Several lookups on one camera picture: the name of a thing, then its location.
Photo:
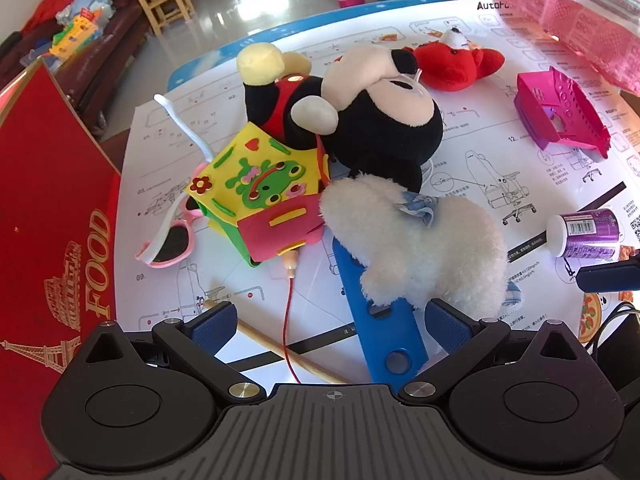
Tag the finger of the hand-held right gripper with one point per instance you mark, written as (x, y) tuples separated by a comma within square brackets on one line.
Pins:
[(607, 278)]

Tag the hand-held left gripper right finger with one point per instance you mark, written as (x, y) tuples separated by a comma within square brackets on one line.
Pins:
[(447, 326)]

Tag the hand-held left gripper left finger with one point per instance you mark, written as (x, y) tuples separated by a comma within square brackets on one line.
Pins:
[(215, 321)]

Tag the blue plastic toy tool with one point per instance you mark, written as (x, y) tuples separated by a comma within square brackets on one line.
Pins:
[(385, 340)]

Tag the white fluffy plush toy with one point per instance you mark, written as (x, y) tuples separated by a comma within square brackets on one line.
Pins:
[(425, 250)]

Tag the pink heart sunglasses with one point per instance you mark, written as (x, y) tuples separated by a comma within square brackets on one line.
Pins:
[(170, 245)]

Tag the pink plastic toy house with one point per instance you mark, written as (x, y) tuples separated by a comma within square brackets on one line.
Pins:
[(540, 110)]

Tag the red cardboard box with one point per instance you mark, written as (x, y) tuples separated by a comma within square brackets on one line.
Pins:
[(50, 210)]

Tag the black mouse plush toy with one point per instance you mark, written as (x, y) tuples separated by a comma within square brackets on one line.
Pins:
[(380, 135)]

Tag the red plush toy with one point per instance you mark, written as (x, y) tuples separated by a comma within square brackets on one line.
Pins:
[(450, 67)]

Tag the purple small bottle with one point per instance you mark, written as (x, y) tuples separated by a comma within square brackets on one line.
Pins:
[(590, 235)]

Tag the wooden stick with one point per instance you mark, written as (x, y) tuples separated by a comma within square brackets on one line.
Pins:
[(270, 345)]

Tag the white instruction sheet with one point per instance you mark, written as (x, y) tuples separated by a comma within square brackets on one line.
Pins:
[(500, 170)]

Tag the white plastic strip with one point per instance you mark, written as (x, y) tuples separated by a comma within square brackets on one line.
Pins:
[(180, 122)]

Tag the pink plastic bag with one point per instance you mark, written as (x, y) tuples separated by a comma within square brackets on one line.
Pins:
[(590, 15)]

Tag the dark red leather sofa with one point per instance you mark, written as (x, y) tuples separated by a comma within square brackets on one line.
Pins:
[(100, 70)]

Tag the colourful building block toy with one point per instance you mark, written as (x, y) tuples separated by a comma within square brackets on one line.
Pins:
[(75, 35)]

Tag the small wooden chair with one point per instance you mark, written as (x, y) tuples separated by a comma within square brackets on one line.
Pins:
[(165, 2)]

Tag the red jacket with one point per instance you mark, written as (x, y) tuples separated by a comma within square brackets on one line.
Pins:
[(50, 7)]

